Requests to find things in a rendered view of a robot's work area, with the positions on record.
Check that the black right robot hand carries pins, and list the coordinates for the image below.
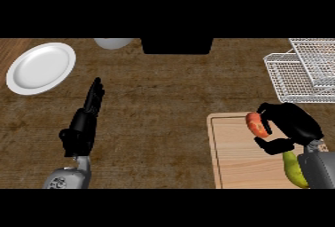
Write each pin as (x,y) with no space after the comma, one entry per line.
(295,122)

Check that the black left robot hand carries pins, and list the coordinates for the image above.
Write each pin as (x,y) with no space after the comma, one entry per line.
(84,124)

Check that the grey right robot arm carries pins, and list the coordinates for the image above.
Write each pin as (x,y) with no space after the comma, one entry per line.
(318,168)

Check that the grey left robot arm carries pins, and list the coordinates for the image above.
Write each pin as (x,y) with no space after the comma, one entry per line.
(70,177)

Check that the pale wooden cutting board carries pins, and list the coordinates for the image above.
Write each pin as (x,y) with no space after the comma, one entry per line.
(244,153)

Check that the yellow green squash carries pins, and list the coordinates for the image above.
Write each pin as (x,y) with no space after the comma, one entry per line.
(295,171)

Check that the red orange tomato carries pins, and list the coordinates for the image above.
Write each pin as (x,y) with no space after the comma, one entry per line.
(258,125)

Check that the white round plate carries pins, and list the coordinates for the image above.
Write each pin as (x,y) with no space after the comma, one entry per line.
(42,68)

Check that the white rounded bowl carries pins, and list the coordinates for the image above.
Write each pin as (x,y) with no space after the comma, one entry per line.
(113,43)

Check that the black box appliance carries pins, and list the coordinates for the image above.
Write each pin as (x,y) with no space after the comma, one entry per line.
(178,45)

